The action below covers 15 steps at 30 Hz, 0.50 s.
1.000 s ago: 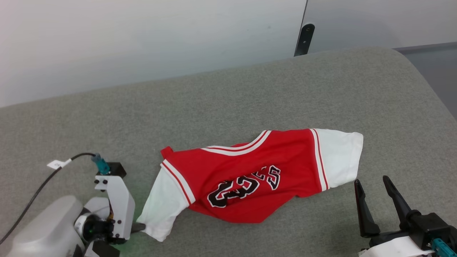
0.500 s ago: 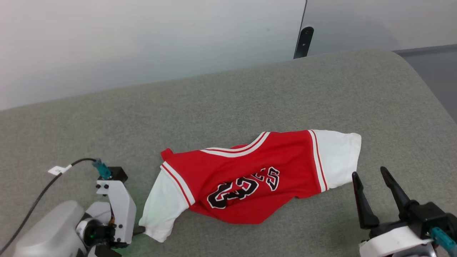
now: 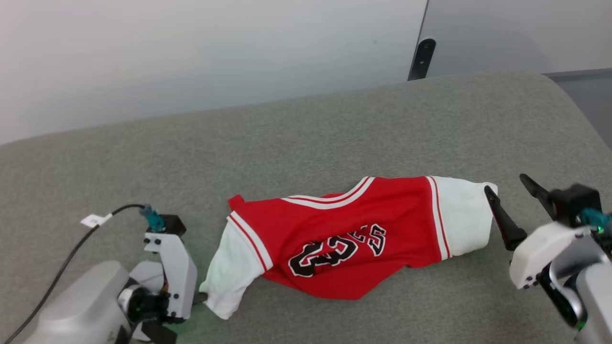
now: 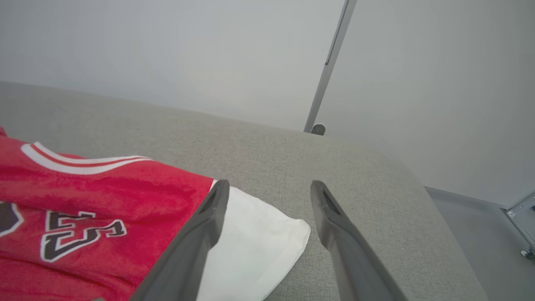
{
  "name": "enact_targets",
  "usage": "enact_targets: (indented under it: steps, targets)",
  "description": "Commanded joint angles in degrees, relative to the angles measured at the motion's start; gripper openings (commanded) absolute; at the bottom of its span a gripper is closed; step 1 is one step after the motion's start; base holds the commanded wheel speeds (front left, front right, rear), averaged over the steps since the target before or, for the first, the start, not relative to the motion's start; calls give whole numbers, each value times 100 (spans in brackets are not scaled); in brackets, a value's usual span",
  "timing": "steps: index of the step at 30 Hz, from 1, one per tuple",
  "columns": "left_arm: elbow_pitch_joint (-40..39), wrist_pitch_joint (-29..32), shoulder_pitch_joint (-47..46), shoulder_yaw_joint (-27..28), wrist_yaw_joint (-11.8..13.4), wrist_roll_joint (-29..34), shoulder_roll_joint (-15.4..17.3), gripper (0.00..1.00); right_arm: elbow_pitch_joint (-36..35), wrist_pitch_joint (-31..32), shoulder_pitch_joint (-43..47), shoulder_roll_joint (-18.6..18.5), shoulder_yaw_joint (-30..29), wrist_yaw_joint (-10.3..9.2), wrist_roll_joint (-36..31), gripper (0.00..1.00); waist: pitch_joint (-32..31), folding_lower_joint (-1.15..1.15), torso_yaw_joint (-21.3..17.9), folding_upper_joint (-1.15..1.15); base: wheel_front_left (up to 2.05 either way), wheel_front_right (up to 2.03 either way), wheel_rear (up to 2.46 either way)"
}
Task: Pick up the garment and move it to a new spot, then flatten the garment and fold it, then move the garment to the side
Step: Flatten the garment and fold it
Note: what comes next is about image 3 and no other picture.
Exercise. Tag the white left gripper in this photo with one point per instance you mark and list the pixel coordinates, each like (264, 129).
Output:
(179, 277)

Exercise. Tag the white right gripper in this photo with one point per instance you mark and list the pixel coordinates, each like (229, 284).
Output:
(535, 253)

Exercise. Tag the red white basketball jersey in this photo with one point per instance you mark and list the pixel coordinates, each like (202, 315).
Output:
(344, 224)

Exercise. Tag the grey door panel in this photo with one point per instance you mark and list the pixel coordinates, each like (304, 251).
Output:
(502, 33)

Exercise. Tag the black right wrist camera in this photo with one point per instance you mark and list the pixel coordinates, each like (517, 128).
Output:
(571, 203)

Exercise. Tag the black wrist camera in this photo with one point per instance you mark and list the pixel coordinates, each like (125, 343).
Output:
(172, 224)
(571, 203)

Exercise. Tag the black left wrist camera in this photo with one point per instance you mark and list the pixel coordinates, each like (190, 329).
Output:
(172, 224)

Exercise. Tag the black wall door stopper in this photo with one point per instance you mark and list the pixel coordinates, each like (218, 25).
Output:
(422, 57)

